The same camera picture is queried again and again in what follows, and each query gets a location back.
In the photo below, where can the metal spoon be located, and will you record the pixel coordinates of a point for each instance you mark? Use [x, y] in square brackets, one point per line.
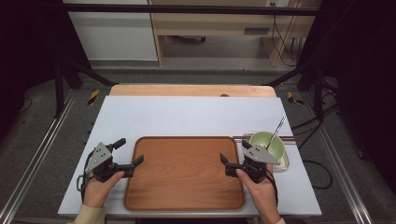
[277, 130]

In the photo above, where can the aluminium floor rail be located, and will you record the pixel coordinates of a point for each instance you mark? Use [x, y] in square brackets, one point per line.
[37, 152]
[339, 158]

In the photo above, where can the white cabinet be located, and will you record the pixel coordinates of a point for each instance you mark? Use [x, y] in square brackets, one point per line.
[115, 34]

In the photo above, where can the black horizontal frame bar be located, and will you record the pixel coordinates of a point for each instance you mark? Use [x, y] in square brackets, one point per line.
[186, 9]

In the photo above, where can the person's right hand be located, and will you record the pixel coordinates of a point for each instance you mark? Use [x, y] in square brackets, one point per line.
[264, 196]

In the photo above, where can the person's left hand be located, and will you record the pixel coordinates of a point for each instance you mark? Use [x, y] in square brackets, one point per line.
[96, 193]

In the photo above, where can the light wooden desk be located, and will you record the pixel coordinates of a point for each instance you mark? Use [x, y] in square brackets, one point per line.
[218, 23]

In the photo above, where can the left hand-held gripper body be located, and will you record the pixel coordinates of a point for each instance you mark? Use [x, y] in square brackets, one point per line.
[99, 155]

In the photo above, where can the brown wooden tray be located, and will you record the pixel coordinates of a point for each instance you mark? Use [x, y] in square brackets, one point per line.
[183, 174]

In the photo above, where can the black curtain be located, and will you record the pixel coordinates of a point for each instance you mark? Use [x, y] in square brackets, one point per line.
[361, 77]
[28, 46]

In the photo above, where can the light green bowl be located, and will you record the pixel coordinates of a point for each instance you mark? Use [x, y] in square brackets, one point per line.
[260, 138]

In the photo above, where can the black metal stand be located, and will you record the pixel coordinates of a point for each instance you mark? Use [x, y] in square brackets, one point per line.
[317, 93]
[59, 90]

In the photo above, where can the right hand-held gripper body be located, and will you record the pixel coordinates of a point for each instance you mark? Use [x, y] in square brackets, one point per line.
[258, 155]

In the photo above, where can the yellow black floor tape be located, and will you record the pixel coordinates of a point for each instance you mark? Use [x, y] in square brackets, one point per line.
[291, 97]
[93, 97]

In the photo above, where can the white table sheet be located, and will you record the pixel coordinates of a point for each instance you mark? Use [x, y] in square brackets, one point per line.
[186, 118]

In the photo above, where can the white rectangular plate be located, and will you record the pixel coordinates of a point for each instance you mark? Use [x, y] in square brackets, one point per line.
[284, 163]

